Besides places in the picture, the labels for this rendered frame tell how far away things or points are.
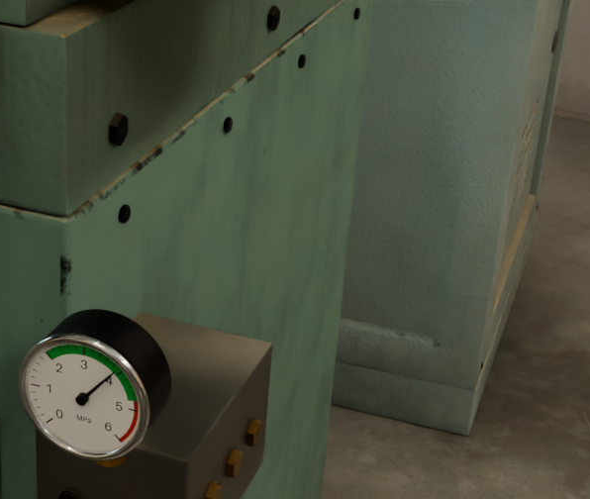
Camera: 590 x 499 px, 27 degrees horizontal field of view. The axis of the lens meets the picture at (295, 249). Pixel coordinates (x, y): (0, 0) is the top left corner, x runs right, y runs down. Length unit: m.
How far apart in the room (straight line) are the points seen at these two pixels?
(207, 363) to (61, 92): 0.17
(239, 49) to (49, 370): 0.30
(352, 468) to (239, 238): 0.84
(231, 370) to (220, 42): 0.21
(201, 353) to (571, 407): 1.24
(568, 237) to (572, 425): 0.65
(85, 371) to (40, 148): 0.11
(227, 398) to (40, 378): 0.11
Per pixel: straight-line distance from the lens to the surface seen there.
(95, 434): 0.56
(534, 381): 1.90
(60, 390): 0.56
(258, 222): 0.89
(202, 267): 0.79
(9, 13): 0.57
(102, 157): 0.61
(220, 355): 0.66
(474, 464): 1.70
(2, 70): 0.58
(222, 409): 0.62
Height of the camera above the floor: 0.96
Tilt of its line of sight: 26 degrees down
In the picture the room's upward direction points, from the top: 5 degrees clockwise
